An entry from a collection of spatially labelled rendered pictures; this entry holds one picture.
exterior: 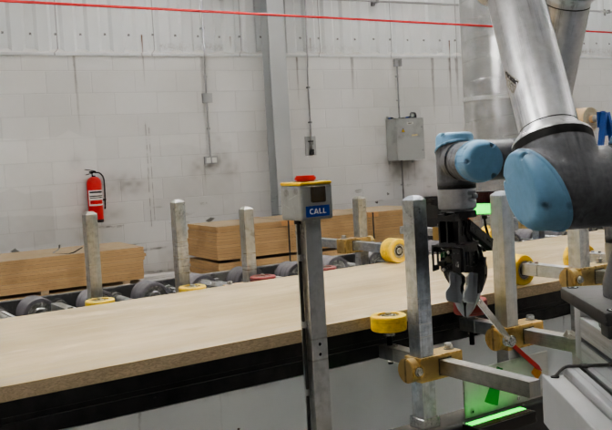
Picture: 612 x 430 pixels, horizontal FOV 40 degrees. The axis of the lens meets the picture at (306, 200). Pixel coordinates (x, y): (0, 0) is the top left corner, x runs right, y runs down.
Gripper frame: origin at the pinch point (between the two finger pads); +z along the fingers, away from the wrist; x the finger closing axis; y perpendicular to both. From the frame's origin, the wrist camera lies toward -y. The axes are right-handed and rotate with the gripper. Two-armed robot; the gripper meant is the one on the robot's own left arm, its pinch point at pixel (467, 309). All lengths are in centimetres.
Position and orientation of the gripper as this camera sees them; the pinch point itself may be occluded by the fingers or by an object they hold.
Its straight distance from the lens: 173.3
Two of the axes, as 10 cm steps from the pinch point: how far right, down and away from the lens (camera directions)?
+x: 8.0, -0.2, -6.0
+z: 0.6, 10.0, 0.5
